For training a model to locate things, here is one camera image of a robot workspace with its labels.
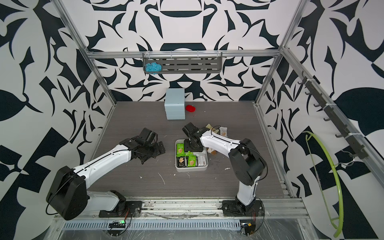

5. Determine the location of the light blue drawer box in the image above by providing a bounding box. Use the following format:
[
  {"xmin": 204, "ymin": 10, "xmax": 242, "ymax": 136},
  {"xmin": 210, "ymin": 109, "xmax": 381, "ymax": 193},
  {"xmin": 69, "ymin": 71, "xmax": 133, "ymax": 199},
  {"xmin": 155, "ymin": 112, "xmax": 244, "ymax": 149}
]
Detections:
[{"xmin": 165, "ymin": 88, "xmax": 186, "ymax": 120}]

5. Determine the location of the blue crumpled cloth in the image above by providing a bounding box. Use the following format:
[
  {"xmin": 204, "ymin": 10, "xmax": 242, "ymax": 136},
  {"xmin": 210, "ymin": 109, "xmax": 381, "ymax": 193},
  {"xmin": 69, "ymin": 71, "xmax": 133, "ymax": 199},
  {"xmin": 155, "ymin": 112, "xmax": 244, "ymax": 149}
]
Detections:
[{"xmin": 145, "ymin": 62, "xmax": 163, "ymax": 75}]

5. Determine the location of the white storage box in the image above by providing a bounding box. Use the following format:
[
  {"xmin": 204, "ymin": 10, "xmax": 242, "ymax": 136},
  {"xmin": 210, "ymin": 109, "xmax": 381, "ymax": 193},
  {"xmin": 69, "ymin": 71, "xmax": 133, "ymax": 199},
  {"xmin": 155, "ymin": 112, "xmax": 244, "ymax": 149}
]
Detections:
[{"xmin": 175, "ymin": 140, "xmax": 209, "ymax": 172}]

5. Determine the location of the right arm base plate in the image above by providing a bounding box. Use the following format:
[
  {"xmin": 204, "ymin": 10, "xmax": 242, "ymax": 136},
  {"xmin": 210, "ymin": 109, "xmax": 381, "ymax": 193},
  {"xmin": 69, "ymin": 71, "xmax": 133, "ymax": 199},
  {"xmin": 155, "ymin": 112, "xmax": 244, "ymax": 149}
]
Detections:
[{"xmin": 220, "ymin": 199, "xmax": 264, "ymax": 217}]

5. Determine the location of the cream cookie packet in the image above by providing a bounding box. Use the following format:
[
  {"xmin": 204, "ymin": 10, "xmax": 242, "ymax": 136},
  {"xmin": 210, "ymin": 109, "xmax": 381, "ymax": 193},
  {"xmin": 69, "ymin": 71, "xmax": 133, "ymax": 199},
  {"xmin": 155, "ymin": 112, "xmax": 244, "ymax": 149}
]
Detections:
[{"xmin": 206, "ymin": 124, "xmax": 221, "ymax": 134}]

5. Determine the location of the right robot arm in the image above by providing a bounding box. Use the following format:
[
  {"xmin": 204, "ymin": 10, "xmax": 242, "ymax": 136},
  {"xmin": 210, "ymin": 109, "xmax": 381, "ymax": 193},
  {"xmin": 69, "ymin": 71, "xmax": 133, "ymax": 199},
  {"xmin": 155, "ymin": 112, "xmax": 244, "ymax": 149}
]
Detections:
[{"xmin": 183, "ymin": 123, "xmax": 268, "ymax": 212}]

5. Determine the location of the green hose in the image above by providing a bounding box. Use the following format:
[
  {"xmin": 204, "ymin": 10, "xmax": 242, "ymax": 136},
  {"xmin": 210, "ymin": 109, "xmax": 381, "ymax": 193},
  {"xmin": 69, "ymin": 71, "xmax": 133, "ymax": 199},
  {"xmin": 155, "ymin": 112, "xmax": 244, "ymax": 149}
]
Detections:
[{"xmin": 302, "ymin": 130, "xmax": 345, "ymax": 239}]

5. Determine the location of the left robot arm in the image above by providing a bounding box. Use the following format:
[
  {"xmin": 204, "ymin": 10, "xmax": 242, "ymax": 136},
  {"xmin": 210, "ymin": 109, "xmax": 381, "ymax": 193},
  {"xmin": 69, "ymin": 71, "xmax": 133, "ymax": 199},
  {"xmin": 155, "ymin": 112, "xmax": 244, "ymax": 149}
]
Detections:
[{"xmin": 46, "ymin": 128, "xmax": 166, "ymax": 221}]

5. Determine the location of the grey wall shelf rack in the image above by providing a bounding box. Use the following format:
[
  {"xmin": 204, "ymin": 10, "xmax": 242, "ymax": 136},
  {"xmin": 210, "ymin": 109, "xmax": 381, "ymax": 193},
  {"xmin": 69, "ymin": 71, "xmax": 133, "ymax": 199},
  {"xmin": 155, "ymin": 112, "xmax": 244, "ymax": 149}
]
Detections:
[{"xmin": 142, "ymin": 51, "xmax": 223, "ymax": 74}]

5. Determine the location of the white cookie packet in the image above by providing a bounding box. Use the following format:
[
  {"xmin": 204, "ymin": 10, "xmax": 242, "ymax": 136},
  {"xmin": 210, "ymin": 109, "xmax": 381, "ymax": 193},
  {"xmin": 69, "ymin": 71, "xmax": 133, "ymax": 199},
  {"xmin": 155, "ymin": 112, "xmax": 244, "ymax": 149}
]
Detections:
[{"xmin": 219, "ymin": 127, "xmax": 228, "ymax": 137}]

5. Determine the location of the black cookie packet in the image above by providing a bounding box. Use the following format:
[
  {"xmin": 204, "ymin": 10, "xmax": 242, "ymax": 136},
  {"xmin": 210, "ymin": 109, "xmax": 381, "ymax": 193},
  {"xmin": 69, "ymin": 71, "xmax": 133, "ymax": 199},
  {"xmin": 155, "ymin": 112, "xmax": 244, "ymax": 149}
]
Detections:
[{"xmin": 176, "ymin": 156, "xmax": 188, "ymax": 168}]

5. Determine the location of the brown white plush toy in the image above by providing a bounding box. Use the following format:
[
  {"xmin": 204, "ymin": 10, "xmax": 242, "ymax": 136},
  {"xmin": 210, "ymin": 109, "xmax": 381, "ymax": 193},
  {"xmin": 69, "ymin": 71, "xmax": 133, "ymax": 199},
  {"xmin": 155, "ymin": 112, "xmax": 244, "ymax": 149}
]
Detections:
[{"xmin": 207, "ymin": 148, "xmax": 217, "ymax": 155}]

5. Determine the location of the clear snack packet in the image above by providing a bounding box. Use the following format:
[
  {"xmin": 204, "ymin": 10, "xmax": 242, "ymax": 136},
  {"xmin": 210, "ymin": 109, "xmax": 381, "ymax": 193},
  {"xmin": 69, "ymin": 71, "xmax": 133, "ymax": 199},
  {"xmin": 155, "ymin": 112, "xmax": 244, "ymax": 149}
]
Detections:
[{"xmin": 196, "ymin": 154, "xmax": 207, "ymax": 167}]

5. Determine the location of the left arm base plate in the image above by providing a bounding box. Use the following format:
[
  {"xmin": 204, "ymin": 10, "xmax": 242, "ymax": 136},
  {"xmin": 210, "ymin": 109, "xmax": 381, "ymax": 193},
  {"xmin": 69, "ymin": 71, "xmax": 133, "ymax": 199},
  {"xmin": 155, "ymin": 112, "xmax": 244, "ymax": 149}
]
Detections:
[{"xmin": 99, "ymin": 201, "xmax": 143, "ymax": 218}]

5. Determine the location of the red small object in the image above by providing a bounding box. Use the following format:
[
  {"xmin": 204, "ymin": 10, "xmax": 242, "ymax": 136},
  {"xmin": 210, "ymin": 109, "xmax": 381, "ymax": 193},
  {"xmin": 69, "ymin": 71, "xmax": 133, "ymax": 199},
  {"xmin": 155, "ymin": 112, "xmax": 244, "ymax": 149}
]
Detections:
[{"xmin": 186, "ymin": 105, "xmax": 196, "ymax": 113}]

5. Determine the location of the black hook rail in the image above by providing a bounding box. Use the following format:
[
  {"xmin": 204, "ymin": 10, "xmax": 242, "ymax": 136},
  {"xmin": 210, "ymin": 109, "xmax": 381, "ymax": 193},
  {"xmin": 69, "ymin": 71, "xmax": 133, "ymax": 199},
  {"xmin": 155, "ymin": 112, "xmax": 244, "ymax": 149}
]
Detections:
[{"xmin": 300, "ymin": 76, "xmax": 369, "ymax": 160}]

